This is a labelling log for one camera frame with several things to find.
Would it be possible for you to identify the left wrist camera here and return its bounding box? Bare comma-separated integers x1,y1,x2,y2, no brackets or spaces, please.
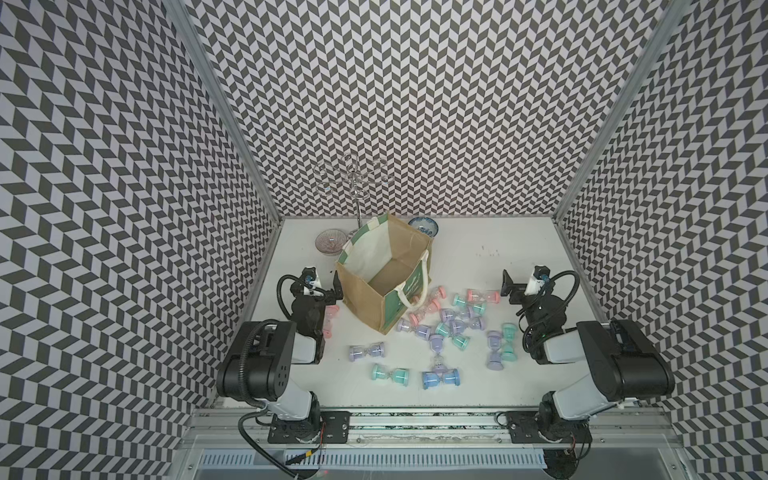
300,267,322,296

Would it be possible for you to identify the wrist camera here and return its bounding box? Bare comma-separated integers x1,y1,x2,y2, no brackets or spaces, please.
524,265,551,296
300,267,322,296

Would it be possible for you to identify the teal hourglass centre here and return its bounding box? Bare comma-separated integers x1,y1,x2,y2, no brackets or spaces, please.
435,322,469,351

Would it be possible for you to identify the pink hourglass beside bag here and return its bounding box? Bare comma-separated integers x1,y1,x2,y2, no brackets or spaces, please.
418,286,447,314

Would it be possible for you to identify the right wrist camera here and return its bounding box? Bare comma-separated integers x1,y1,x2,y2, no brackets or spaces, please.
524,265,551,296

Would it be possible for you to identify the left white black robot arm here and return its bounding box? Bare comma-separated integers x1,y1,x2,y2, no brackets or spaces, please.
216,286,350,445

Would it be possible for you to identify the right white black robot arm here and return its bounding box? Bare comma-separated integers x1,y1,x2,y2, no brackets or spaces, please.
500,266,675,448

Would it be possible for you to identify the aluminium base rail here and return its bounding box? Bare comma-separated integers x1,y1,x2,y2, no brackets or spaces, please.
179,407,682,449

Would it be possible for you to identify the teal hourglass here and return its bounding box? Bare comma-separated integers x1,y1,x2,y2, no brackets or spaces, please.
371,364,410,387
435,322,469,351
501,323,518,362

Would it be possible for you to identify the teal hourglass front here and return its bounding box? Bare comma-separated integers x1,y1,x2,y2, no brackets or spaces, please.
371,364,410,387

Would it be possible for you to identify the pink glass bowl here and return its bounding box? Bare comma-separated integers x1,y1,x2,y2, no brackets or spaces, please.
314,228,349,256

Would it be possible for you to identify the purple hourglass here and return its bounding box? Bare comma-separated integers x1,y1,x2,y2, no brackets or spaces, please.
486,330,504,371
348,342,386,362
395,318,432,340

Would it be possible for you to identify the blue hourglass front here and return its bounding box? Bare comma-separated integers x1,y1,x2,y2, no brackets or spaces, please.
422,369,461,390

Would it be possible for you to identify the teal hourglass right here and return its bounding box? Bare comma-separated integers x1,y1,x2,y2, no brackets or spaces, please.
501,323,518,362

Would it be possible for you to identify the silver wire tree stand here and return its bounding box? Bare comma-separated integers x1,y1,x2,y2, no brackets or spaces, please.
311,153,394,228

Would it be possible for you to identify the blue white ceramic bowl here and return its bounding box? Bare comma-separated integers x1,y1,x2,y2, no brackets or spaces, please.
408,216,439,238

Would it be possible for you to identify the brown green canvas bag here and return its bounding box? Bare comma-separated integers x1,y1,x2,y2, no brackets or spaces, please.
336,213,432,334

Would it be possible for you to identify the pink hourglass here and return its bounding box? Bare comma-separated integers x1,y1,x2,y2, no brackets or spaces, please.
418,286,447,314
322,305,340,339
467,289,501,304

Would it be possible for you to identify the purple hourglass beside bag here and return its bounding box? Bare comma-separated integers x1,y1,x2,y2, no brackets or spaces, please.
395,318,432,340

